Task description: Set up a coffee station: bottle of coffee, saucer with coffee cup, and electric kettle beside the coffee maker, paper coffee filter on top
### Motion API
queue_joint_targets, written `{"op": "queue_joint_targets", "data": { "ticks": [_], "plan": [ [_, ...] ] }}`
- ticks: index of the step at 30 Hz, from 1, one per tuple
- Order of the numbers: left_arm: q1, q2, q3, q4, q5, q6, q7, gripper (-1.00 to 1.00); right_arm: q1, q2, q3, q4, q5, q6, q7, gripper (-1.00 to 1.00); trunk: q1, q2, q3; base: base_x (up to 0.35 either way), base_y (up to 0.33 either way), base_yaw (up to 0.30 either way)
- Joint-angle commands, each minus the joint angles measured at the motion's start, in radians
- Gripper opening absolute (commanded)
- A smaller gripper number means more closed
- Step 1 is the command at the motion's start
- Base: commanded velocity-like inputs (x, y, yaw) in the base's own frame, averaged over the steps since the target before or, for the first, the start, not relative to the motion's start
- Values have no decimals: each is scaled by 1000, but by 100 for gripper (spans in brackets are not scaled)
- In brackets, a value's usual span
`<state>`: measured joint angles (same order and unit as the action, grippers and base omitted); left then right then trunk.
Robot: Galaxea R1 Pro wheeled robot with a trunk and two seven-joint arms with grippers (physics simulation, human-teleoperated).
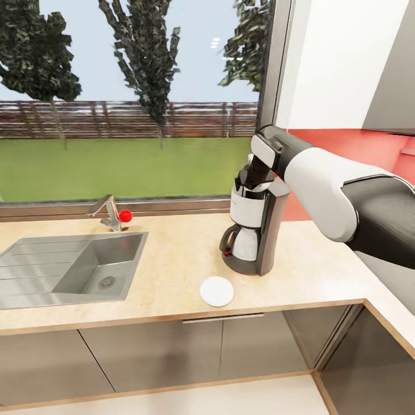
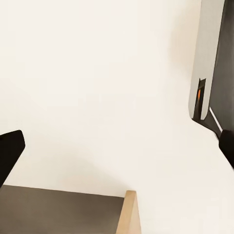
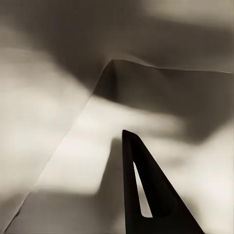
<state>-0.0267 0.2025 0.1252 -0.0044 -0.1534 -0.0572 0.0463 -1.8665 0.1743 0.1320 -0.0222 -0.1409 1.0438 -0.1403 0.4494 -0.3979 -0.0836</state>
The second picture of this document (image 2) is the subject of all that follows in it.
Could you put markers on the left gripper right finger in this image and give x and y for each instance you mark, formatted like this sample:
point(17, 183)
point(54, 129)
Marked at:
point(226, 145)

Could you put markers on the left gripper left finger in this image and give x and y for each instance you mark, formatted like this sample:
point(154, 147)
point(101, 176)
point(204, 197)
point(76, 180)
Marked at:
point(12, 145)

